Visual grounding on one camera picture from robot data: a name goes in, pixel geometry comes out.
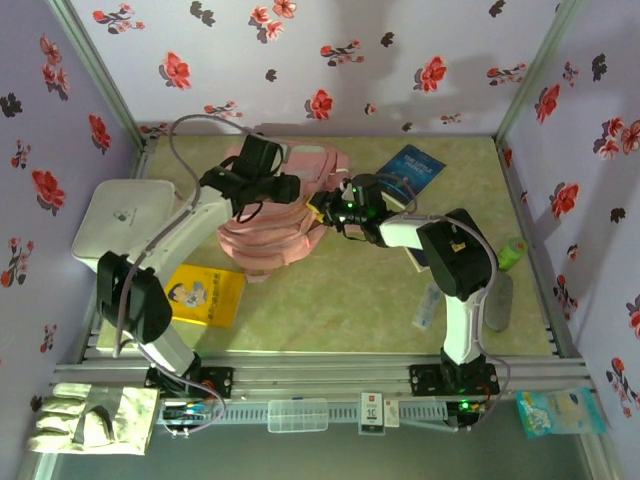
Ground grey slotted cable duct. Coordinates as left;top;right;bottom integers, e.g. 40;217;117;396
159;399;451;426

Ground navy blue notebook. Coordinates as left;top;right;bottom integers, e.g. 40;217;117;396
403;246;433;275

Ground yellow cartoon cover book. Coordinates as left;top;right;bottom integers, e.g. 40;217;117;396
163;263;247;330

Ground blue Little Prince book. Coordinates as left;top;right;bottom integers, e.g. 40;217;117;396
374;144;448;211

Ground green plastic bottle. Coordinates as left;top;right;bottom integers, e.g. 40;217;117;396
497;237;530;273

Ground blue wet wipes pack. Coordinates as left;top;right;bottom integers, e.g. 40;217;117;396
515;385;609;440

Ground clear plastic organizer box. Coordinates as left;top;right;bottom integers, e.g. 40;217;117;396
267;397;330;434

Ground white canvas work gloves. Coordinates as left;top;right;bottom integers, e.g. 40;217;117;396
27;382;160;456

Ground aluminium frame post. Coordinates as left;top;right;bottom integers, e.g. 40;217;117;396
493;0;587;142
47;0;147;144

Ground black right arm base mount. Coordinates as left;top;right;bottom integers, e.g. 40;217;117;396
408;362;500;399

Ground grey pencil case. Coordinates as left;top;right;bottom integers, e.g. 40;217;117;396
483;274;515;333

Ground pink student backpack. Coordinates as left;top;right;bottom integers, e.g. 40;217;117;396
215;141;351;285

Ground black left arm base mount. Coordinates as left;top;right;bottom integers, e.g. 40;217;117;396
144;352;235;401

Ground clear plastic pen case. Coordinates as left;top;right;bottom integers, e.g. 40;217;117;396
411;281;445;331

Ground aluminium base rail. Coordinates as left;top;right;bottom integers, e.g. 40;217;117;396
49;354;591;401

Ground black and white card box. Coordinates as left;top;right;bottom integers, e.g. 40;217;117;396
358;391;385;436

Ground lilac left arm cable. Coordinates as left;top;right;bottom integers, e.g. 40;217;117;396
112;113;266;436

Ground white lidded storage box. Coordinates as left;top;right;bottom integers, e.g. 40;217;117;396
71;178;177;274

